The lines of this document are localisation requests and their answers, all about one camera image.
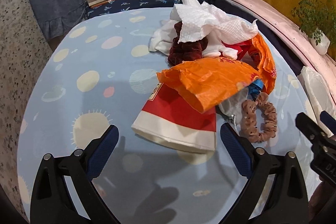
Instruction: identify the potted green plant white pot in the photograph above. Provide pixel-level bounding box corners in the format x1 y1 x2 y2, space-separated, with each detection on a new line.
291 0 335 55

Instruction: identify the blue wrapper scrap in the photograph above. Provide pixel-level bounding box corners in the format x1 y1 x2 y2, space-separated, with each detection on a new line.
248 79 264 101

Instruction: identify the red and white paper cup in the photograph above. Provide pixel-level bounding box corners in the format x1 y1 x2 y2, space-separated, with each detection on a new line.
131 83 217 153

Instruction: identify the light blue dotted tablecloth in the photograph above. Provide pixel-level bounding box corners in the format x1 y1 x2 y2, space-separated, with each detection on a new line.
16 7 322 224

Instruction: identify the dark red velvet scrunchie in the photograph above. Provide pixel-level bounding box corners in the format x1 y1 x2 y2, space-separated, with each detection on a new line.
167 22 209 66

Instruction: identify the clear plastic wrapper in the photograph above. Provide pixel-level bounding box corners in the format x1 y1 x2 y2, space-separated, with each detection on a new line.
218 88 248 125

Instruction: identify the white paper towel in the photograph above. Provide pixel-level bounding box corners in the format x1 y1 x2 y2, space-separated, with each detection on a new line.
170 0 259 44

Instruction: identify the brown dotted scrunchie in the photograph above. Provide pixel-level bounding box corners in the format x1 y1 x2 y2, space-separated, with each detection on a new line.
240 92 278 143

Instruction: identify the navy leaf print cloth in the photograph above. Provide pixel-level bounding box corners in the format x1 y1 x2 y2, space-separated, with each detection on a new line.
85 0 182 19

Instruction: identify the orange plastic bag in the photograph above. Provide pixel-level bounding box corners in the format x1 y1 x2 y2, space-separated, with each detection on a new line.
157 34 277 113

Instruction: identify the white bin with liner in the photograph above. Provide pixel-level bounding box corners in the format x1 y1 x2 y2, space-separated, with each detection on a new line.
298 66 335 137

